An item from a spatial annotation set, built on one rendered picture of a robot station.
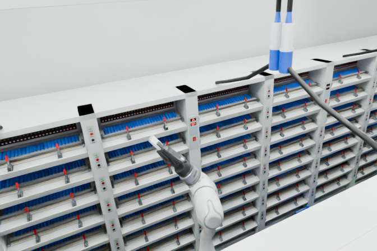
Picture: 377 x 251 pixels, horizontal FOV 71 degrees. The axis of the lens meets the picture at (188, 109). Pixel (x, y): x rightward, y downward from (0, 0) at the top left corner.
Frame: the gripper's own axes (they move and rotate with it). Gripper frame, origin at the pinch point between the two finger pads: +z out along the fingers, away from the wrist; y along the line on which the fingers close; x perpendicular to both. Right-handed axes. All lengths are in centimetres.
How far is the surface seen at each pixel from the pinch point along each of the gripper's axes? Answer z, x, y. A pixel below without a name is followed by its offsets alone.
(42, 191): 5, 29, -94
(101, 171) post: -14, 2, -79
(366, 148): -242, -188, -3
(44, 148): 22, 9, -89
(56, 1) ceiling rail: 62, -5, 15
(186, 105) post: -24, -59, -41
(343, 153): -215, -161, -16
